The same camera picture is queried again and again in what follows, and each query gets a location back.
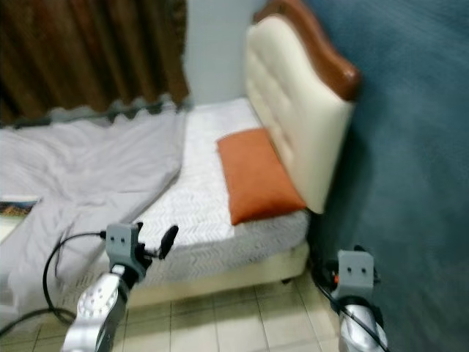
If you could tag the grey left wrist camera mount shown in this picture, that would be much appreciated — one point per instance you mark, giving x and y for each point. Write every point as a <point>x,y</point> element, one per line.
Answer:
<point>122,243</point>

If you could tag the white patterned mattress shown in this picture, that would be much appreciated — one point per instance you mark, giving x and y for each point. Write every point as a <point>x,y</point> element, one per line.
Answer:
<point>201,191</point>

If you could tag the cream bed base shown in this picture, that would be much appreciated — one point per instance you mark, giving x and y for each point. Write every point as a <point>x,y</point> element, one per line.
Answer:
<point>234,273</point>

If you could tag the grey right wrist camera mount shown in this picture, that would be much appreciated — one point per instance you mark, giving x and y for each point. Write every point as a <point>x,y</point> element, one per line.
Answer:
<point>357,273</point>

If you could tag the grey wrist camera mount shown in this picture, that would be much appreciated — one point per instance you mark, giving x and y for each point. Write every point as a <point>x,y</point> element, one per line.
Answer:
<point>357,273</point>
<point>122,243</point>

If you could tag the orange pillow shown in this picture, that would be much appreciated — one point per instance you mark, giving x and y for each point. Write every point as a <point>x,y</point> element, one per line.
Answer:
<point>259,177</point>

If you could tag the brown curtain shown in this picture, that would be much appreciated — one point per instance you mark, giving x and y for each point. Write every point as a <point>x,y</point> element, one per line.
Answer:
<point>88,51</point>

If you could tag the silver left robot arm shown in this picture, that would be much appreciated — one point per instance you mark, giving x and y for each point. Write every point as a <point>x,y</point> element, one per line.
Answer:
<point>95,308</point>

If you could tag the grey blanket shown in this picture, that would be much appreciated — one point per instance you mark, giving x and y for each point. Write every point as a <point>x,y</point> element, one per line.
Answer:
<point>88,169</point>

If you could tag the cream tufted headboard wooden trim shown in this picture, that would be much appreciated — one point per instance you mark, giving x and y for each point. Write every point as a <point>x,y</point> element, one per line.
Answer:
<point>300,95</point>

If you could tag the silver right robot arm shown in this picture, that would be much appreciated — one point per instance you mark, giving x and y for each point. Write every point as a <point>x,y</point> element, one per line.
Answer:
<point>363,326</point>

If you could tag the book with picture cover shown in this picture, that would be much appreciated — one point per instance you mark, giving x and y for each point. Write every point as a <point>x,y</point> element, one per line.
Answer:
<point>15,214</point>

